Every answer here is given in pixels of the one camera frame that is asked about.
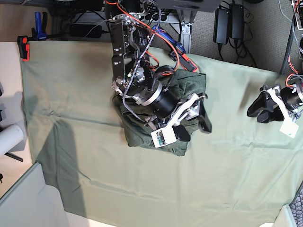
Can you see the blue orange clamp centre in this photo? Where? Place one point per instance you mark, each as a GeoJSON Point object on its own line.
{"type": "Point", "coordinates": [184, 60]}

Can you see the aluminium frame post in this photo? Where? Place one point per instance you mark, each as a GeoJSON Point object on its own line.
{"type": "Point", "coordinates": [186, 18]}

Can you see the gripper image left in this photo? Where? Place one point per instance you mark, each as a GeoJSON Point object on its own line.
{"type": "Point", "coordinates": [192, 108]}

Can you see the white cylinder roll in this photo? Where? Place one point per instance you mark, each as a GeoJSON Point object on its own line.
{"type": "Point", "coordinates": [9, 138]}

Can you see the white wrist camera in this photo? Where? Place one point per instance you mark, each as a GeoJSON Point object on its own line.
{"type": "Point", "coordinates": [289, 128]}
{"type": "Point", "coordinates": [163, 136]}

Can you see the black power brick floor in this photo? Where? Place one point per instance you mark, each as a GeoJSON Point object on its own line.
{"type": "Point", "coordinates": [83, 30]}

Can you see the black power adapter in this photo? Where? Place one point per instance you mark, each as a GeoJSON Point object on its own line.
{"type": "Point", "coordinates": [221, 26]}
{"type": "Point", "coordinates": [236, 19]}

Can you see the light green table cloth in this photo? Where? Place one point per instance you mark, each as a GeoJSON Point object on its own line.
{"type": "Point", "coordinates": [239, 175]}

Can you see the black power adapter left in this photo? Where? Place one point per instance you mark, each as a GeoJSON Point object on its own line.
{"type": "Point", "coordinates": [221, 26]}

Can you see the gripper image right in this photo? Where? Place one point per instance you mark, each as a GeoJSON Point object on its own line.
{"type": "Point", "coordinates": [265, 109]}

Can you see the black power adapter right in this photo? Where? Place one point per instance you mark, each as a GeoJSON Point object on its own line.
{"type": "Point", "coordinates": [236, 19]}

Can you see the blue orange clamp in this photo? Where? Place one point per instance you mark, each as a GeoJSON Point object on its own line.
{"type": "Point", "coordinates": [184, 60]}
{"type": "Point", "coordinates": [38, 34]}

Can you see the green T-shirt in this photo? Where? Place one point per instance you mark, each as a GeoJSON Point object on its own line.
{"type": "Point", "coordinates": [139, 135]}

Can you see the blue orange clamp left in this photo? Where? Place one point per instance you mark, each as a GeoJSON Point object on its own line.
{"type": "Point", "coordinates": [38, 34]}

